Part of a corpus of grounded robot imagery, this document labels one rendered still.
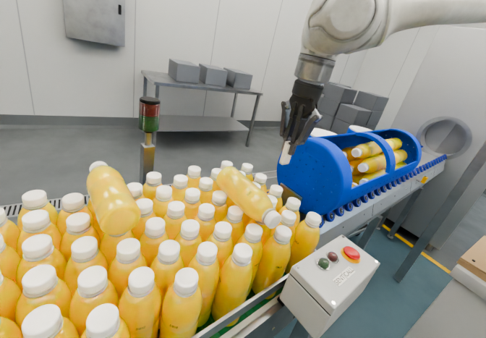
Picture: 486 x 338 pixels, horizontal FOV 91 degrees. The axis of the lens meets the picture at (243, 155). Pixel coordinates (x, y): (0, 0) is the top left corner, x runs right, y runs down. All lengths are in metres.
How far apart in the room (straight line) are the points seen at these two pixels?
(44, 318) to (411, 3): 0.69
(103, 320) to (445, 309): 1.00
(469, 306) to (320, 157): 0.63
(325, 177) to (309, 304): 0.43
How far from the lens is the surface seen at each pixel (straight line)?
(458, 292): 1.09
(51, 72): 3.86
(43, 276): 0.50
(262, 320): 0.69
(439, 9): 0.55
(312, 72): 0.61
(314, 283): 0.53
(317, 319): 0.55
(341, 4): 0.43
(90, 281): 0.47
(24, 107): 4.01
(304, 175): 0.90
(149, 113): 0.81
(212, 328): 0.56
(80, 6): 3.56
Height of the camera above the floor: 1.47
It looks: 24 degrees down
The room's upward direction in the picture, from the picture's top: 13 degrees clockwise
